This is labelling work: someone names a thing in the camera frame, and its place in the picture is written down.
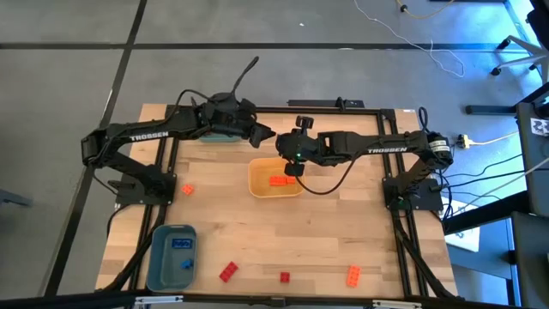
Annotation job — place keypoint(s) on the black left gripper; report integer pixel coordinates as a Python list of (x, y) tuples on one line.
[(227, 118)]

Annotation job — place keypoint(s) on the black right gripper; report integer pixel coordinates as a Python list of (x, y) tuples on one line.
[(302, 146)]

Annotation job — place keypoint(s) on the long orange toy block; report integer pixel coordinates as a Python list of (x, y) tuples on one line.
[(278, 181), (354, 276)]

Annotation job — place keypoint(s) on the long blue toy block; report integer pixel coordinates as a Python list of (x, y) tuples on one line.
[(182, 243)]

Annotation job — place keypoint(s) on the long red toy block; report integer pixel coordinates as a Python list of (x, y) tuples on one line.
[(228, 271)]

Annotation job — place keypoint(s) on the small blue toy block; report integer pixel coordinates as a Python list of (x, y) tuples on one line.
[(186, 264)]

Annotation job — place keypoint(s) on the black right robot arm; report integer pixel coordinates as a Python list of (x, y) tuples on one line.
[(386, 148)]

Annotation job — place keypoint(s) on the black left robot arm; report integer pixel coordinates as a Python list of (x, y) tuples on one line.
[(146, 136)]

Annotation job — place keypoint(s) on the teal green plastic bin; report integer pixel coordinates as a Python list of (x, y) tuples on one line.
[(218, 138)]

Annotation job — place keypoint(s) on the yellow plastic bin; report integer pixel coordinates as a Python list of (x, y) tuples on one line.
[(261, 184)]

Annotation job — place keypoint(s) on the black flat bar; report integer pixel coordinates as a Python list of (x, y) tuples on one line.
[(309, 103)]

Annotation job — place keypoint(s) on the small red toy block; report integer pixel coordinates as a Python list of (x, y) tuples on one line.
[(285, 277)]

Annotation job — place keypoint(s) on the grey blue plastic bin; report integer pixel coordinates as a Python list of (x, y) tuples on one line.
[(165, 274)]

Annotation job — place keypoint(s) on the black cabinet foot bar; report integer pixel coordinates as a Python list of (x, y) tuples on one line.
[(489, 110)]

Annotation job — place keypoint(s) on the black stand beam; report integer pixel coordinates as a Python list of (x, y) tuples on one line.
[(484, 212)]

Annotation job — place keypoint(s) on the grey cabinet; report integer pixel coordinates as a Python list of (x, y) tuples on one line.
[(536, 171)]

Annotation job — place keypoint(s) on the grey floor object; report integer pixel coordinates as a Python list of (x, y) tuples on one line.
[(13, 198)]

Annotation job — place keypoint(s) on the black gantry beam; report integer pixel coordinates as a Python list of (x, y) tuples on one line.
[(64, 300)]

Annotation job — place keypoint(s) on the black white fiducial tag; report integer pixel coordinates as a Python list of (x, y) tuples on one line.
[(539, 126)]

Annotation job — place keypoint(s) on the white office chair base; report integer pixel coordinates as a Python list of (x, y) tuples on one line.
[(525, 45)]

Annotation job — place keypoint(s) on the black office chair seat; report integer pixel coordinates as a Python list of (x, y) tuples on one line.
[(540, 19)]

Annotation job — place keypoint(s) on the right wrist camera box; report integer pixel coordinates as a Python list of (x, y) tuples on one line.
[(295, 169)]

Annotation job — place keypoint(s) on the black aluminium table frame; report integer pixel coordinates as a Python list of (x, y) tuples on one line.
[(343, 110)]

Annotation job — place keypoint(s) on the silver bracket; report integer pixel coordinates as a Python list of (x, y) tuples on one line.
[(158, 300), (396, 304)]

